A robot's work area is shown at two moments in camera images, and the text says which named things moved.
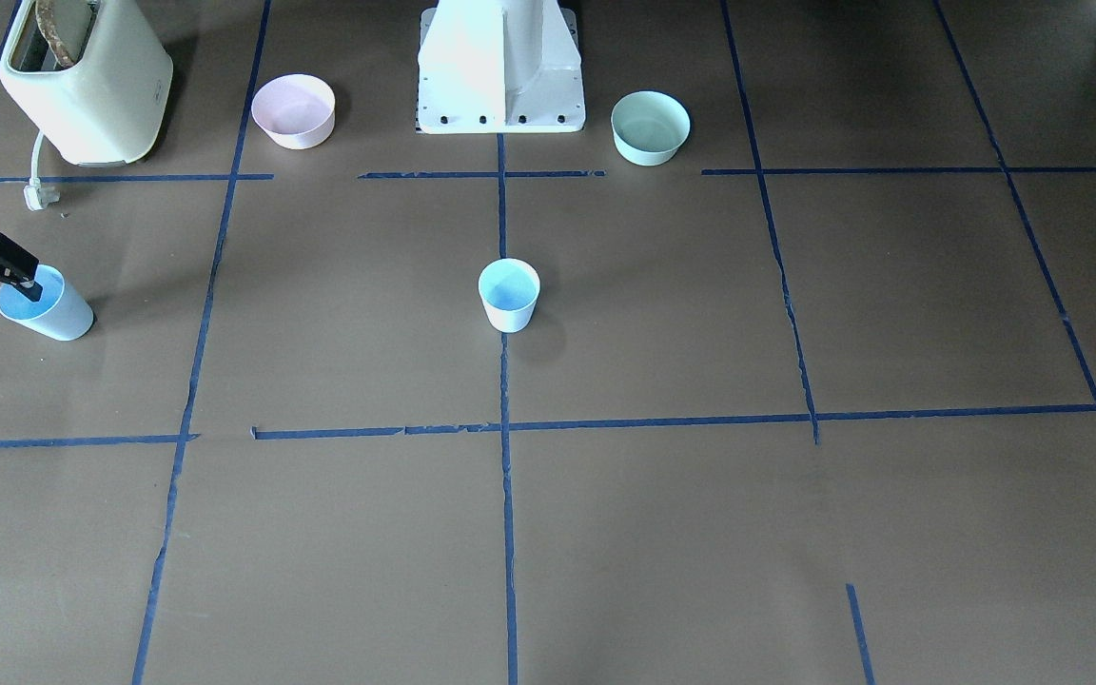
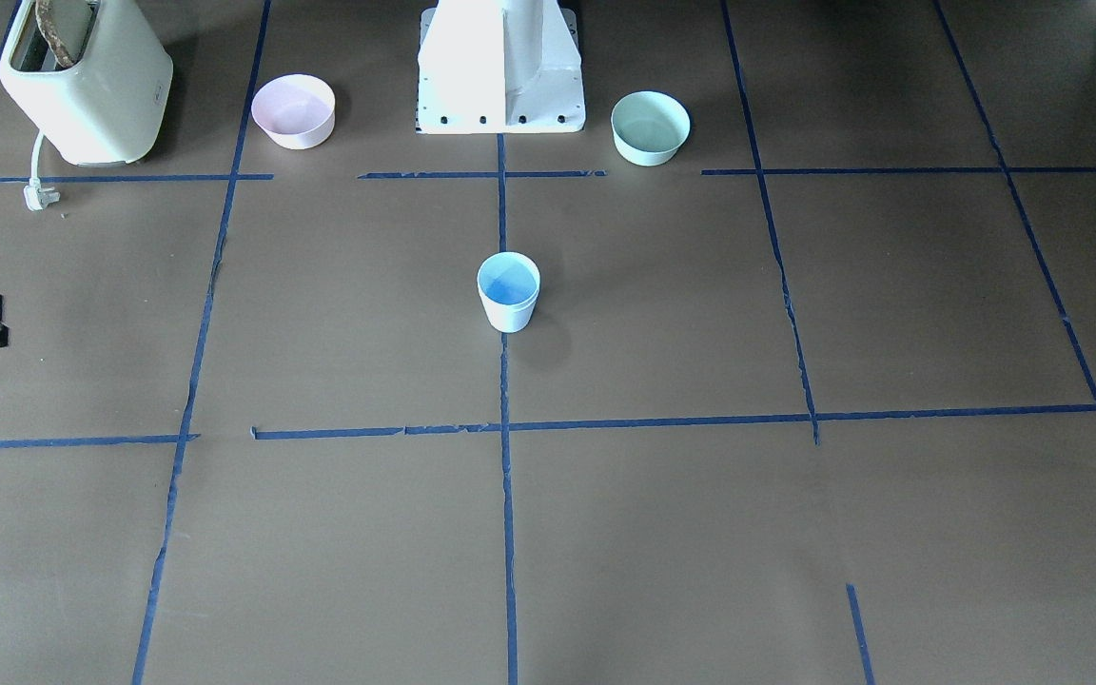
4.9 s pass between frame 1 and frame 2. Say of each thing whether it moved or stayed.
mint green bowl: stayed
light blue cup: moved
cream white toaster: stayed
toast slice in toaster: stayed
